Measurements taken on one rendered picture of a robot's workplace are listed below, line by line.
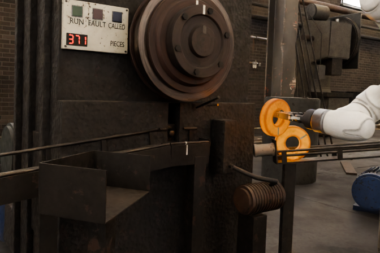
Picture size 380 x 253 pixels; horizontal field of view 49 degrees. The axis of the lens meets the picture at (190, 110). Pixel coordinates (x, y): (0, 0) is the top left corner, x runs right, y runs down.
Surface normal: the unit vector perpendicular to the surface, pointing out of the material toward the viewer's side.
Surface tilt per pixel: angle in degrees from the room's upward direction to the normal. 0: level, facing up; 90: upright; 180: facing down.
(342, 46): 92
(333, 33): 92
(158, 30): 81
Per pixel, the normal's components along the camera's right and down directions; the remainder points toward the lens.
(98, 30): 0.58, 0.07
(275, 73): -0.81, 0.00
